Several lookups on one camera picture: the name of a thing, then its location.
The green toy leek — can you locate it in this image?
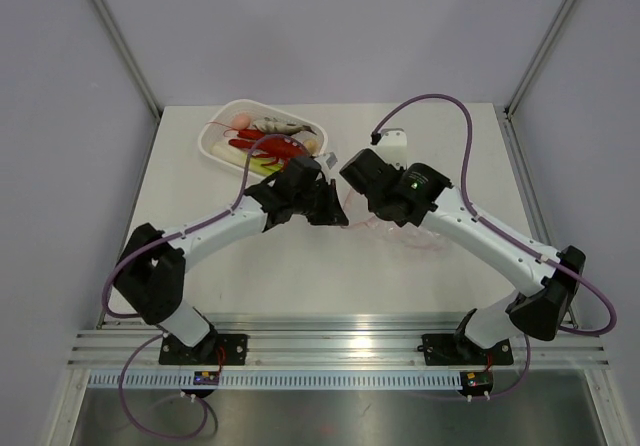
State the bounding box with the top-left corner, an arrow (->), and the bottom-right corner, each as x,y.
210,142 -> 282,176

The white plastic basket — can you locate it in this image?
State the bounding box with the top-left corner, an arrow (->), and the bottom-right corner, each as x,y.
197,99 -> 329,175

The aluminium frame post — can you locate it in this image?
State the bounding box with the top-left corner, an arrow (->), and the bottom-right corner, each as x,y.
504,0 -> 580,121
88,0 -> 163,125

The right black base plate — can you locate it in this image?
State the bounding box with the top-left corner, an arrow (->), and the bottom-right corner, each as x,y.
417,333 -> 514,367

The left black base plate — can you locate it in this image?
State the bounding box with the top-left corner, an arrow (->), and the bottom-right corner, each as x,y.
158,333 -> 248,366

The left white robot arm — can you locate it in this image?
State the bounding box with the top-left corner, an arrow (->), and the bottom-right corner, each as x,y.
109,153 -> 348,364

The clear zip top bag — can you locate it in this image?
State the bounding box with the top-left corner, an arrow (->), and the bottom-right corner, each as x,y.
342,188 -> 450,251

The right small circuit board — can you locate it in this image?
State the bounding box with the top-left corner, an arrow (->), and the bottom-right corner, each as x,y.
460,371 -> 494,396

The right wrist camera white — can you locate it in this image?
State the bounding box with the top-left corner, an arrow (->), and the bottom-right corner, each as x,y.
371,128 -> 408,169

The white slotted cable duct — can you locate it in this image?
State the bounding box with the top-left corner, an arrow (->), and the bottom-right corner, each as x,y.
88,369 -> 462,391

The pink toy egg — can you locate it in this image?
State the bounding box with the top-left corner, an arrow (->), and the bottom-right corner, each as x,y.
231,114 -> 252,130

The red toy lobster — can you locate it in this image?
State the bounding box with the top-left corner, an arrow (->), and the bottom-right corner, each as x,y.
207,125 -> 309,171

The aluminium mounting rail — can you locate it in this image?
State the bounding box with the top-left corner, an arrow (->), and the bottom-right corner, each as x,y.
67,313 -> 610,370

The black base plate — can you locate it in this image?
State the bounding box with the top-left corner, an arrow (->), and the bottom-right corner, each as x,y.
417,333 -> 514,367
158,333 -> 248,366

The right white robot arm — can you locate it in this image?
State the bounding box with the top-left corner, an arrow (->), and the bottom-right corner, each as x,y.
340,149 -> 586,364

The left small circuit board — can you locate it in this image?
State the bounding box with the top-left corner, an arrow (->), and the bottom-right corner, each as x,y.
193,371 -> 220,386

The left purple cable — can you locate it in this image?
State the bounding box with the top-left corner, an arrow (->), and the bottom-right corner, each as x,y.
101,134 -> 301,440

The grey toy fish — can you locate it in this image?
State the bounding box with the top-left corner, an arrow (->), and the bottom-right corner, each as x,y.
251,117 -> 316,136

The left aluminium frame post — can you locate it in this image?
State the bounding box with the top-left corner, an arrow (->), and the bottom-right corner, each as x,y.
88,0 -> 163,125

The right aluminium frame post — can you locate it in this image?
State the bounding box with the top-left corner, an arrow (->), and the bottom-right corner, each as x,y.
504,0 -> 580,121

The small circuit board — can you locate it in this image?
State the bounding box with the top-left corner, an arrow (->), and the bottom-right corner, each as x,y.
460,371 -> 494,396
193,371 -> 220,386

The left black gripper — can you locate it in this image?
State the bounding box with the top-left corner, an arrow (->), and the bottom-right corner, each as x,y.
292,179 -> 348,226

